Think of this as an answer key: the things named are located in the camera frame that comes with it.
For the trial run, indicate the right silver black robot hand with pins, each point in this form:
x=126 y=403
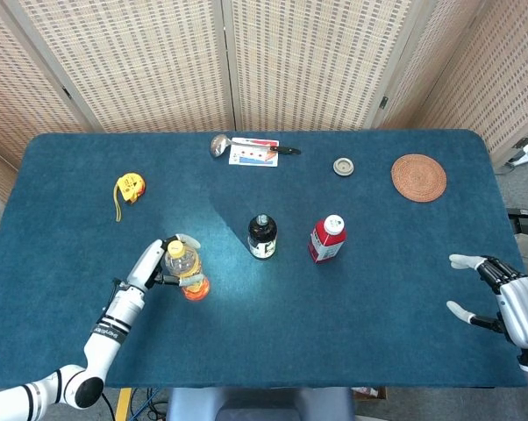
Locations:
x=523 y=307

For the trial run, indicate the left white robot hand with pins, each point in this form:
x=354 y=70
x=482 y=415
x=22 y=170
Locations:
x=145 y=267

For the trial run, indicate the iced tea bottle yellow cap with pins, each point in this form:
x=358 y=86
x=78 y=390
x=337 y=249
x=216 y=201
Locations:
x=185 y=263

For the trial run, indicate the red NFC juice bottle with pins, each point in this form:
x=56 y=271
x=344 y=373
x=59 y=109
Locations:
x=327 y=243

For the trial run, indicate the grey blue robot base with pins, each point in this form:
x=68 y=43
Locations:
x=259 y=405

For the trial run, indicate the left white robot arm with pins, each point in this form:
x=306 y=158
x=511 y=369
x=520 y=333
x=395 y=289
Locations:
x=108 y=337

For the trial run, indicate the yellow tape measure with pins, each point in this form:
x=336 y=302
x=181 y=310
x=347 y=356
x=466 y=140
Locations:
x=131 y=186

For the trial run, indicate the dark tea bottle black cap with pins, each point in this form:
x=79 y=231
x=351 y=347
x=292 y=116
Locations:
x=262 y=239

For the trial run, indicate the blue table cloth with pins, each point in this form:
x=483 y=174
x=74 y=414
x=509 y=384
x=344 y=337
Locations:
x=290 y=316

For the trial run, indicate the white card red blue print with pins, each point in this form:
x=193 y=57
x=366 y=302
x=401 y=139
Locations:
x=253 y=159

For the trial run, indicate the round woven rattan coaster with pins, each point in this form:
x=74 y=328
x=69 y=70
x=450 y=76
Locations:
x=418 y=177

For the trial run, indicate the woven folding screen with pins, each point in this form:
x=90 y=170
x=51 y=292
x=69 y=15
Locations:
x=159 y=61

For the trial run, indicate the grey round lid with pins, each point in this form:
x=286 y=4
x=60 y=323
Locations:
x=344 y=167

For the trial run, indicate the black equipment frame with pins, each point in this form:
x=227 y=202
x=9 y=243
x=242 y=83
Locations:
x=527 y=221

